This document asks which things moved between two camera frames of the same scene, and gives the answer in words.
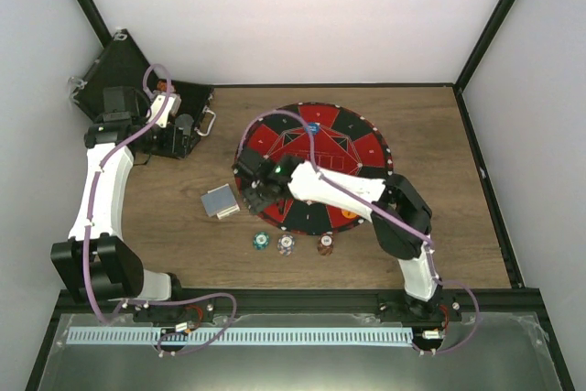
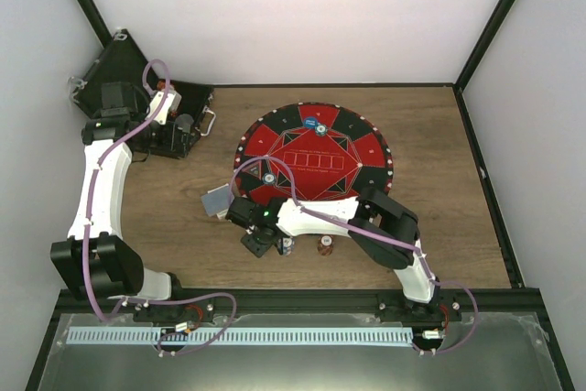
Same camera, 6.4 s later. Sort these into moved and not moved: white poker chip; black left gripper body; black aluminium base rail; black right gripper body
Moved: black right gripper body
Not moved: white poker chip; black left gripper body; black aluminium base rail
